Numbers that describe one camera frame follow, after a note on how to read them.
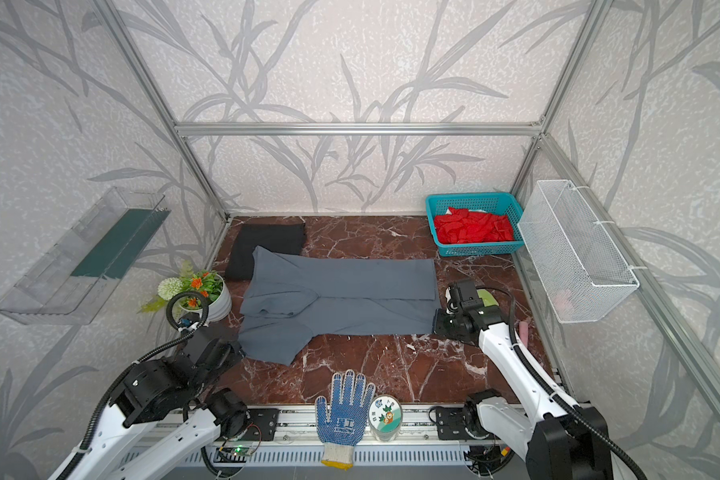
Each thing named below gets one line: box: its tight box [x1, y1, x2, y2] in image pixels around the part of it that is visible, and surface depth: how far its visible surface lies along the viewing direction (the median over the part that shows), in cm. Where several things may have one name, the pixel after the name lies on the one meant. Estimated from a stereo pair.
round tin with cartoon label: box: [368, 395, 403, 442], surface depth 69 cm
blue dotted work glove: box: [315, 369, 376, 470], surface depth 75 cm
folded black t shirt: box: [226, 223, 305, 280], surface depth 114 cm
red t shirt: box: [434, 206, 515, 244], surface depth 111 cm
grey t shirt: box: [238, 245, 442, 366], surface depth 98 cm
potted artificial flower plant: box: [137, 260, 232, 323], surface depth 84 cm
